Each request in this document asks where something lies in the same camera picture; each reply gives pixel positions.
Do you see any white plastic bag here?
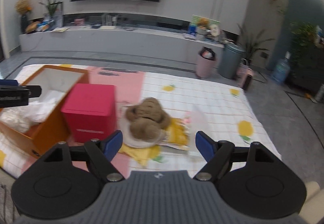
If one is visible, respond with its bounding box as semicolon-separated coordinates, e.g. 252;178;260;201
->
1;89;65;133

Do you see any cream towel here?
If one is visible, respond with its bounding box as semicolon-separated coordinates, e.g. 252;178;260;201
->
118;106;166;149

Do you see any yellow snack packet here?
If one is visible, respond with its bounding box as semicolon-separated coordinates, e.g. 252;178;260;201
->
159;118;191;151

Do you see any brown knitted plush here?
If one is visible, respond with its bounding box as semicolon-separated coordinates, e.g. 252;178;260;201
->
126;98;171;130

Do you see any checkered lemon table cloth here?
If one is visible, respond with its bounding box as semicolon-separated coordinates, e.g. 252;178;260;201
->
0;63;282;179

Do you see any red Wonderlab box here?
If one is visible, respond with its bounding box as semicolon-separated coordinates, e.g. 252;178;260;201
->
61;84;117;143

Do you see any pink plush toy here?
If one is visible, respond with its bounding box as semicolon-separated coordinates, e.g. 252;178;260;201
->
182;111;192;125

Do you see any orange cardboard box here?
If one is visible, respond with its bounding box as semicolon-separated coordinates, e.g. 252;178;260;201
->
1;65;89;158

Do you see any pink small bag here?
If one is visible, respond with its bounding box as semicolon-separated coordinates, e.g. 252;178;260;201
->
236;59;254;91

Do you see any dried yellow flower vase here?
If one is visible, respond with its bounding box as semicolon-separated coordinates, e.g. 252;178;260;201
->
15;0;32;33

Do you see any pink waste bin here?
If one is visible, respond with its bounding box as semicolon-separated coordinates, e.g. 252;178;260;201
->
195;47;217;78

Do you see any green potted plant left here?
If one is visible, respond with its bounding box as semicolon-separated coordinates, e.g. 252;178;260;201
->
39;0;63;29

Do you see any grey trash can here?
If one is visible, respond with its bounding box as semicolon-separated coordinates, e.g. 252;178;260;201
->
218;43;245;79

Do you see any blue water bottle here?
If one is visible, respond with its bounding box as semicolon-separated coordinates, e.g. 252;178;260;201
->
271;52;291;84

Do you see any green floor plant right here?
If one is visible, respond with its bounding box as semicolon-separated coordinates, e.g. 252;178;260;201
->
237;24;275;65

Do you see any small teddy bear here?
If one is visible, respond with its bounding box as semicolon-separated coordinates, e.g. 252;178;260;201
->
196;18;209;35

